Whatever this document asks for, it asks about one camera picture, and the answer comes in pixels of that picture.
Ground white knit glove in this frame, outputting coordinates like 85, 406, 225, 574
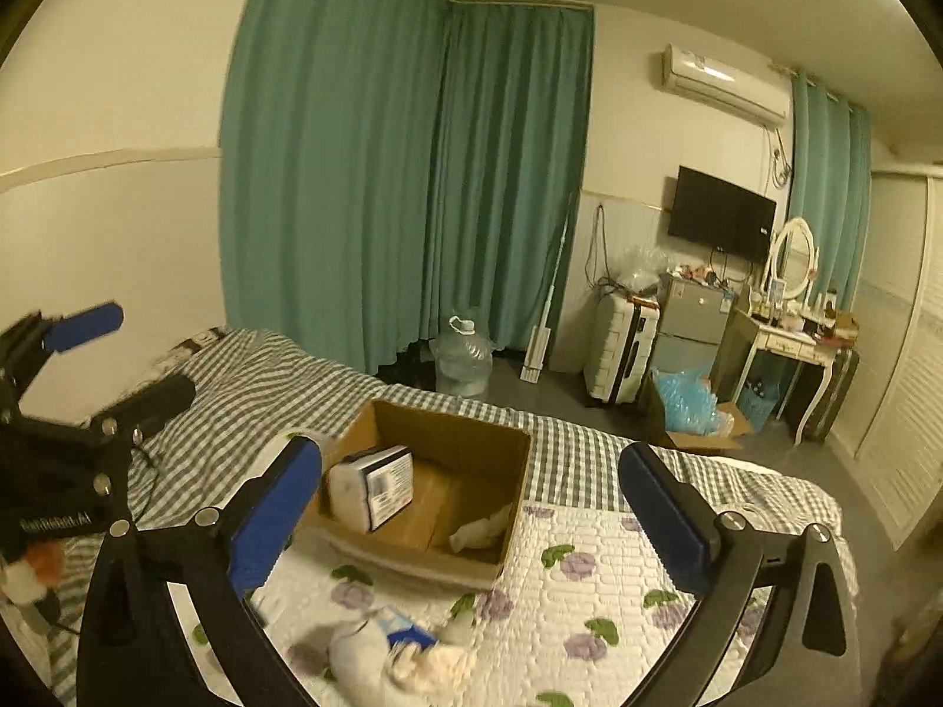
328, 610, 440, 705

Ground navy white tissue pack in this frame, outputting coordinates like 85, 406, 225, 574
328, 445, 414, 533

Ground small blue tissue packet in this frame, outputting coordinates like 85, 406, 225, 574
374, 606, 438, 649

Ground cream lace cloth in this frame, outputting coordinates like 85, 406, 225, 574
385, 642, 476, 696

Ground white socks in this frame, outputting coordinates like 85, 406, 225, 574
449, 504, 513, 554

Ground grey checked blanket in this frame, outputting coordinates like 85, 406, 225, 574
51, 329, 860, 705

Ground white floral quilt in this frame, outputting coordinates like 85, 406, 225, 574
167, 483, 860, 707

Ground white louvred wardrobe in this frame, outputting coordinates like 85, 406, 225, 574
831, 164, 941, 549

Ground blue plastic bags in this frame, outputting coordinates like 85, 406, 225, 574
654, 371, 734, 437

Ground white dressing table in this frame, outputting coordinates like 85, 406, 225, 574
710, 310, 857, 444

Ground large teal curtain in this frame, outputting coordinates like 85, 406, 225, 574
219, 0, 595, 372

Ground clear water jug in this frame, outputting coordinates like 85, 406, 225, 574
430, 315, 494, 398

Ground brown cardboard box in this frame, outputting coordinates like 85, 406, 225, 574
302, 399, 532, 590

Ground small silver fridge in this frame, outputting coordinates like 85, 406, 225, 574
651, 273, 732, 375

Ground white suitcase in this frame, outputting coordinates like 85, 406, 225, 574
583, 294, 660, 404

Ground white mop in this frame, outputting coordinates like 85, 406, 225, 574
519, 190, 580, 385

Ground white oval mirror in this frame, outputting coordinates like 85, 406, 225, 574
763, 217, 818, 302

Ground narrow teal curtain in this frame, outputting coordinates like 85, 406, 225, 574
788, 72, 871, 310

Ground white air conditioner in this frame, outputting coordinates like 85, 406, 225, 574
662, 45, 791, 128

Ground black wall television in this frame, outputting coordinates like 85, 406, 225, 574
667, 166, 777, 265

